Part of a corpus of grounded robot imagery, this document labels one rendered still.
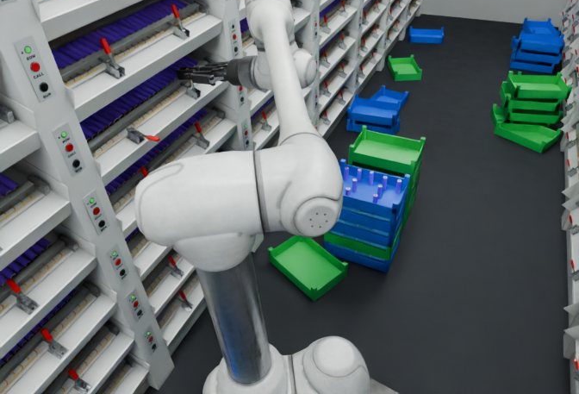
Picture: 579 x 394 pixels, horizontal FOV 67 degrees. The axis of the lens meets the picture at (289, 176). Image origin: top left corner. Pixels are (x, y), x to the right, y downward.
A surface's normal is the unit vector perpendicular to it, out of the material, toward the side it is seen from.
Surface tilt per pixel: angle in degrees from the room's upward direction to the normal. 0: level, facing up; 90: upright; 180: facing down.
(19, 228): 20
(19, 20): 90
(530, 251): 0
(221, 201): 55
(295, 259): 0
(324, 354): 7
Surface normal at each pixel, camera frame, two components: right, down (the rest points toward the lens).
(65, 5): 0.26, -0.66
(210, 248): 0.10, 0.66
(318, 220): 0.26, 0.50
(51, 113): 0.91, 0.23
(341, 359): 0.01, -0.83
